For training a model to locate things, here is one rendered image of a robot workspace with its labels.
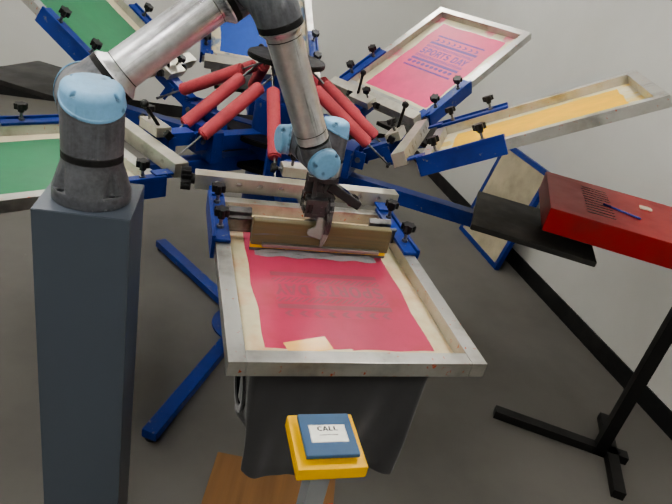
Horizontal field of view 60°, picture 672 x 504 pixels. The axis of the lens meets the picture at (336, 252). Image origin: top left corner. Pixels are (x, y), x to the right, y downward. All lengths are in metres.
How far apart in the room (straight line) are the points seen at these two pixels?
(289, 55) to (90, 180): 0.46
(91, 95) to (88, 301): 0.42
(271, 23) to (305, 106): 0.19
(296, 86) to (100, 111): 0.40
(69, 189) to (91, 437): 0.63
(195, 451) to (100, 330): 1.09
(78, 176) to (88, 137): 0.08
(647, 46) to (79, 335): 3.17
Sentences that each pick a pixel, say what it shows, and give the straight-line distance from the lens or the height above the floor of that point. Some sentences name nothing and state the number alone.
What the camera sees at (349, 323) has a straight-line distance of 1.41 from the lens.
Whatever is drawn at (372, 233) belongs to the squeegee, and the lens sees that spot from 1.67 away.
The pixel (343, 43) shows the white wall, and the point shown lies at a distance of 5.89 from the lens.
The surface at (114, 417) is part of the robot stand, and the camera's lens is 1.50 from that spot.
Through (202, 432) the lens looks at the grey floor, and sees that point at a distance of 2.40.
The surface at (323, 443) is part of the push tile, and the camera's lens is 1.08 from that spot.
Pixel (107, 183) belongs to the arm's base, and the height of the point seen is 1.25.
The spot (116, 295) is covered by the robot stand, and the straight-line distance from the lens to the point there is 1.28.
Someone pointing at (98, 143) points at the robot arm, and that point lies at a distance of 1.18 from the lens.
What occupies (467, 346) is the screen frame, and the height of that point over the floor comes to 0.99.
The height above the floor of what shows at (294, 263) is 0.95.
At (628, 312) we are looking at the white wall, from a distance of 3.50.
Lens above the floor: 1.74
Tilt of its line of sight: 27 degrees down
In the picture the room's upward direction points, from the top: 13 degrees clockwise
